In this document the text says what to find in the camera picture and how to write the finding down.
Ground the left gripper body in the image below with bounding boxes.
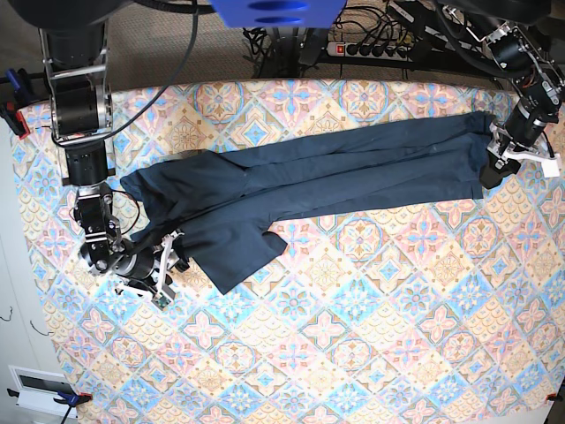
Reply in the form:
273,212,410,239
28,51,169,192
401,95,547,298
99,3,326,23
487,105,561,168

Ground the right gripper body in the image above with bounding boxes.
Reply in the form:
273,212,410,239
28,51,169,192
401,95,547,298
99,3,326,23
113,230,184,300

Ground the dark navy t-shirt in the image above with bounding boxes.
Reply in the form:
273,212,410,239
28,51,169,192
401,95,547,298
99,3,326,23
120,111,493,293

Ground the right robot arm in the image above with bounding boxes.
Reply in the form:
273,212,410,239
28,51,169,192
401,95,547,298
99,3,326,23
39,21,188,309

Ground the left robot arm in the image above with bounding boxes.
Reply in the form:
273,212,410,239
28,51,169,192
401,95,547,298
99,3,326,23
433,1,564,189

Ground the patterned colourful tablecloth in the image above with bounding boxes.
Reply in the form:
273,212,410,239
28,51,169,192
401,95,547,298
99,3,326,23
10,104,564,423

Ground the blue orange clamp bottom left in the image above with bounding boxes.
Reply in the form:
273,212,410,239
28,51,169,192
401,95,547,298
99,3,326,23
6,389,93,423

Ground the blue orange clamp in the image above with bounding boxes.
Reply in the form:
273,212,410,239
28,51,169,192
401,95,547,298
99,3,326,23
1,68,30,140
6,389,93,423

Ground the white power strip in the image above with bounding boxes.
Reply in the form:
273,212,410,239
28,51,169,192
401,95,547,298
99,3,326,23
326,42,408,60

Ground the blue orange clamp top left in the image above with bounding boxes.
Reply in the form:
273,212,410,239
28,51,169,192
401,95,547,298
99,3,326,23
1,68,30,140

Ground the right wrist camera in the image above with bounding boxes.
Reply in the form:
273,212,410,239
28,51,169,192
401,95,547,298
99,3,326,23
152,286,176,311

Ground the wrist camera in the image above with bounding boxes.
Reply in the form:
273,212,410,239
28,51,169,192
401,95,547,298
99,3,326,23
541,156,562,178
152,286,176,311

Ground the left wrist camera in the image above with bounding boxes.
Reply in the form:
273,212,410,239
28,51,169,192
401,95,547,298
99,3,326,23
541,156,562,178

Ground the white wall outlet box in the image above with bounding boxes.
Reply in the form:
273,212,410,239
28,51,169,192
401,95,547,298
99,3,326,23
8,365,73,417

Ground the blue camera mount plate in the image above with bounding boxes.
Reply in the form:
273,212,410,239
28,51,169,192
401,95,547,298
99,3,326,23
210,0,346,28

